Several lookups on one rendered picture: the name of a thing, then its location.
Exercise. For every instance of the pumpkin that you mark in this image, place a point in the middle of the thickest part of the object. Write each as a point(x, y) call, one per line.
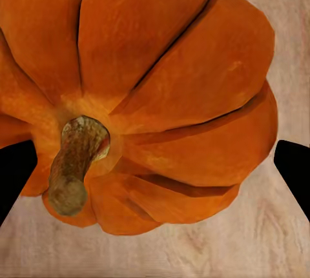
point(142, 112)

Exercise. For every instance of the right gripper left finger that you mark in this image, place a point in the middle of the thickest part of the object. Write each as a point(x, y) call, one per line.
point(17, 162)

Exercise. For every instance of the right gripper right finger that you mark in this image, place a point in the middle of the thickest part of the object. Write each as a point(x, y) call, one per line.
point(293, 162)

